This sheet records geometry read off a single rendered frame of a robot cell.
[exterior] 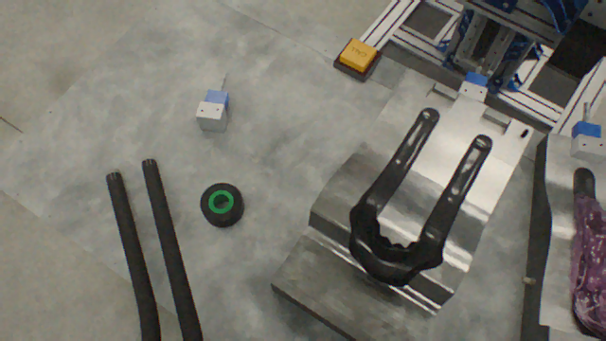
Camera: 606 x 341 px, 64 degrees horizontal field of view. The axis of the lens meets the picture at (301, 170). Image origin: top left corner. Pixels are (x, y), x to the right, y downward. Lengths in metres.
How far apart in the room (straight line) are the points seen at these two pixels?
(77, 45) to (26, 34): 0.25
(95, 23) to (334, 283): 1.90
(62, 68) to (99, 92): 1.21
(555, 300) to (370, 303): 0.30
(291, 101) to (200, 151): 0.22
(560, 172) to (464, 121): 0.20
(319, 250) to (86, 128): 0.57
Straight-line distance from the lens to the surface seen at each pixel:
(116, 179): 1.00
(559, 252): 0.92
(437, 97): 1.01
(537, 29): 1.41
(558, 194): 0.99
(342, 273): 0.84
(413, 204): 0.84
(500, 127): 1.01
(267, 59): 1.12
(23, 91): 2.37
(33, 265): 1.98
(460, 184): 0.91
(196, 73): 1.12
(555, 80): 2.03
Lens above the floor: 1.68
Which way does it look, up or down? 65 degrees down
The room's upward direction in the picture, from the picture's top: 2 degrees counter-clockwise
